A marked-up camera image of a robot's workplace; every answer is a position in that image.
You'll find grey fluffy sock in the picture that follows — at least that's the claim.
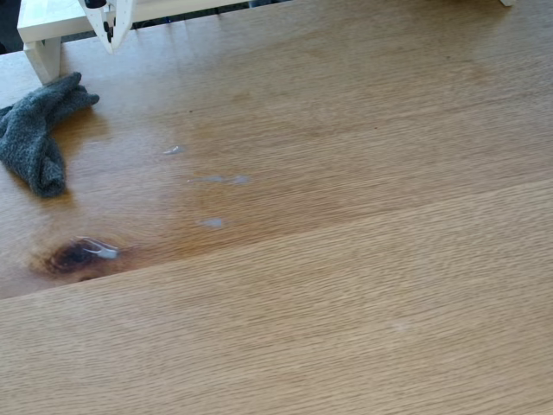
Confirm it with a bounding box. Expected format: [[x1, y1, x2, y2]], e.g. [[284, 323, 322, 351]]
[[0, 71, 101, 199]]

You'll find white wooden stand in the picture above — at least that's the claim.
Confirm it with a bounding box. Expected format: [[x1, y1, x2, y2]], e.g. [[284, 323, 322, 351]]
[[16, 0, 260, 86]]

